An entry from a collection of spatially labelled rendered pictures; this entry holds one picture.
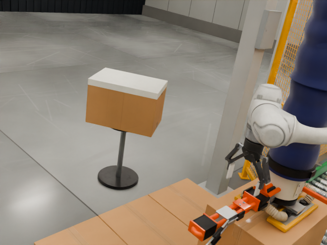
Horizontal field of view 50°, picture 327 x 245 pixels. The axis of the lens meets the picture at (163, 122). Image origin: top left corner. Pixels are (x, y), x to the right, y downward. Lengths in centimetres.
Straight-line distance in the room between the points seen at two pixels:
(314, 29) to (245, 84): 160
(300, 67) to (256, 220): 72
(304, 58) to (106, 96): 184
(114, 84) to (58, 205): 112
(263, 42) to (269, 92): 176
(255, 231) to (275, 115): 72
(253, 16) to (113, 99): 132
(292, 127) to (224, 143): 219
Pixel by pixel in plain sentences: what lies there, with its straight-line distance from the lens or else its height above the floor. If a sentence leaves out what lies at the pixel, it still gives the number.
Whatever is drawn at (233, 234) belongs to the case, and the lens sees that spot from 173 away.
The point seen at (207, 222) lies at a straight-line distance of 139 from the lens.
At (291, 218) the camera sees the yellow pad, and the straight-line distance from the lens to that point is 182.
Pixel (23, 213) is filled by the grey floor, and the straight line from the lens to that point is 312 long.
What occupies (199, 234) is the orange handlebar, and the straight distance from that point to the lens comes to 136.
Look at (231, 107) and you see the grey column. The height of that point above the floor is 91.
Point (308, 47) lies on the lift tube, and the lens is 158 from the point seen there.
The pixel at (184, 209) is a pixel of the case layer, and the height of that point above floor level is 54.
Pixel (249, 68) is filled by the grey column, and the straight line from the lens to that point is 305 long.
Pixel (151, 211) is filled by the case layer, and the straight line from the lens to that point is 229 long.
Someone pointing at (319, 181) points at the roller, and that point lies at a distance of 325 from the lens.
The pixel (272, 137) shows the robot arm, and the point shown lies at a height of 154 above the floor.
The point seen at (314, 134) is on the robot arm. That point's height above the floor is 155.
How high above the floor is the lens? 195
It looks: 24 degrees down
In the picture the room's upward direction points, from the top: 9 degrees clockwise
